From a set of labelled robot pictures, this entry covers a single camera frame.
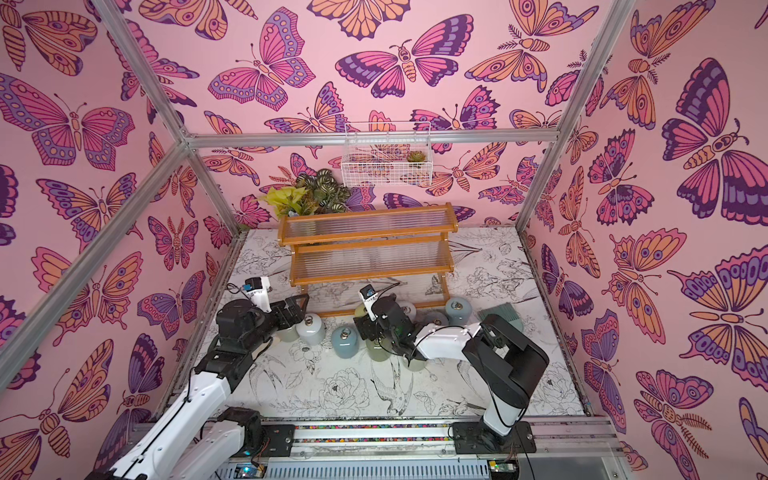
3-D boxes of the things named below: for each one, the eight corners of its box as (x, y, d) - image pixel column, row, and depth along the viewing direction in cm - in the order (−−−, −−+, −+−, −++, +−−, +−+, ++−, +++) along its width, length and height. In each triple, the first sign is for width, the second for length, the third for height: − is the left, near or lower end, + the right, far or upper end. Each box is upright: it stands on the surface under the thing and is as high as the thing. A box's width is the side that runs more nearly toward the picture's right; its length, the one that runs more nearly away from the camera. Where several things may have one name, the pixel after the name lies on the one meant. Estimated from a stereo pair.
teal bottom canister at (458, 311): (445, 331, 94) (449, 317, 87) (442, 313, 99) (446, 297, 91) (467, 331, 94) (474, 316, 87) (464, 312, 99) (470, 297, 91)
